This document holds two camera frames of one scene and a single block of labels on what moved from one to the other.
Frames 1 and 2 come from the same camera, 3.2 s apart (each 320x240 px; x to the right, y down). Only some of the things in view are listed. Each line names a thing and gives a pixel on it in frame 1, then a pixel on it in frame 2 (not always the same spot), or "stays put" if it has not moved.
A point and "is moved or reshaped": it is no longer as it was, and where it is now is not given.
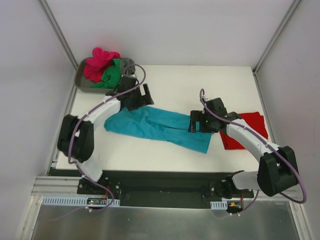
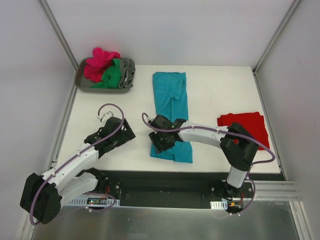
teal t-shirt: x=171 y=126 is moved or reshaped
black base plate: x=164 y=189 stays put
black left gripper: x=141 y=98 → x=124 y=132
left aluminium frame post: x=47 y=10 stays put
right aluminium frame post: x=278 y=32 stays put
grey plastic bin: x=83 y=84 stays put
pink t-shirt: x=100 y=60 stays put
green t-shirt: x=110 y=76 stays put
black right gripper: x=196 y=121 → x=157 y=135
